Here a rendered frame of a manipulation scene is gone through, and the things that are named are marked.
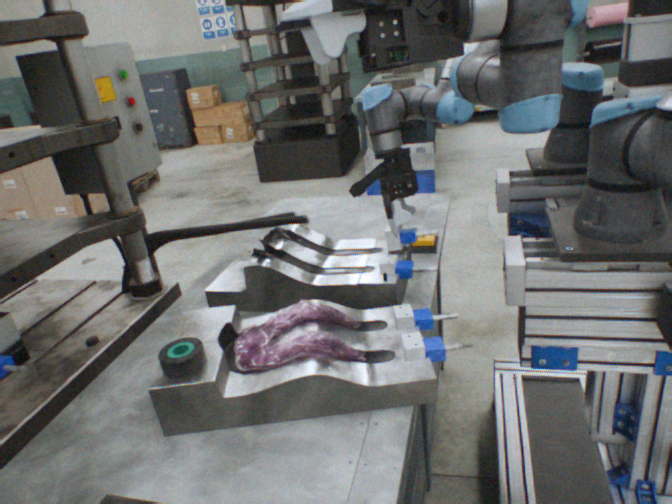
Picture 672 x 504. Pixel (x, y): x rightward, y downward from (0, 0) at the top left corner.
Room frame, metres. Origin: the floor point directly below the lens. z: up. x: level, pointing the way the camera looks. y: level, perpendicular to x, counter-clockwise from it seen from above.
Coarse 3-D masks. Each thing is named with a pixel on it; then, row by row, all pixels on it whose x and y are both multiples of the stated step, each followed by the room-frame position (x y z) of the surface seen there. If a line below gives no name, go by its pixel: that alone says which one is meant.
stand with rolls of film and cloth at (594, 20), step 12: (588, 12) 5.93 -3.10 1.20; (600, 12) 5.76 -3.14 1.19; (612, 12) 5.75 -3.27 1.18; (624, 12) 5.74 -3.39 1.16; (588, 24) 5.91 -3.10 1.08; (600, 24) 5.79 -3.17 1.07; (612, 24) 5.82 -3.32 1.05; (588, 48) 5.87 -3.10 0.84; (600, 48) 5.73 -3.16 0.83; (612, 48) 5.72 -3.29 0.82; (588, 60) 5.85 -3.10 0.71; (600, 60) 5.74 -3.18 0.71; (612, 60) 5.75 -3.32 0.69; (612, 84) 5.76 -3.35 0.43
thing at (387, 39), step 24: (408, 0) 0.61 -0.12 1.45; (456, 0) 0.62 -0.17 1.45; (384, 24) 0.61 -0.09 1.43; (408, 24) 0.60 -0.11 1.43; (432, 24) 0.63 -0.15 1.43; (456, 24) 0.62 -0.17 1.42; (360, 48) 0.65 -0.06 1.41; (384, 48) 0.59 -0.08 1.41; (408, 48) 0.60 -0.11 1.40; (432, 48) 0.62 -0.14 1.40; (456, 48) 0.62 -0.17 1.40
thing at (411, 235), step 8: (384, 232) 1.17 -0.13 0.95; (400, 232) 1.17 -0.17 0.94; (408, 232) 1.16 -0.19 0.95; (416, 232) 1.17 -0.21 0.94; (424, 232) 1.16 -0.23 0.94; (432, 232) 1.15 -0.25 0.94; (392, 240) 1.16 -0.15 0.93; (400, 240) 1.16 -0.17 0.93; (408, 240) 1.15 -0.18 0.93; (416, 240) 1.15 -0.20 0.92; (392, 248) 1.16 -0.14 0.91; (400, 248) 1.15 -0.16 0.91
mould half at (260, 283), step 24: (288, 240) 1.25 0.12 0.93; (312, 240) 1.28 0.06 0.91; (336, 240) 1.31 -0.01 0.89; (360, 240) 1.29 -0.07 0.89; (384, 240) 1.25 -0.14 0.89; (240, 264) 1.29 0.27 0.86; (264, 264) 1.11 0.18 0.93; (288, 264) 1.13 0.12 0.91; (336, 264) 1.16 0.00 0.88; (360, 264) 1.13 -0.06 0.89; (216, 288) 1.16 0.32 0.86; (240, 288) 1.14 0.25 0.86; (264, 288) 1.11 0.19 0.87; (288, 288) 1.09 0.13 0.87; (312, 288) 1.07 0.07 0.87; (336, 288) 1.05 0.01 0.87; (360, 288) 1.03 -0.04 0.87; (384, 288) 1.01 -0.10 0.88
